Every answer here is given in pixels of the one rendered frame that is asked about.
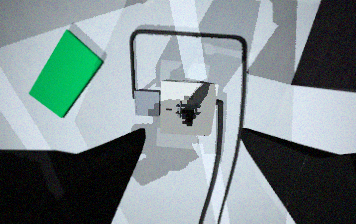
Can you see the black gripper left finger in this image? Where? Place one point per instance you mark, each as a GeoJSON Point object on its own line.
{"type": "Point", "coordinates": [88, 186]}

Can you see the green rectangular block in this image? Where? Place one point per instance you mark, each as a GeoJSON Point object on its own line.
{"type": "Point", "coordinates": [68, 71]}

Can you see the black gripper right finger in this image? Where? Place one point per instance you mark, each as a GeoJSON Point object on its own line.
{"type": "Point", "coordinates": [314, 185]}

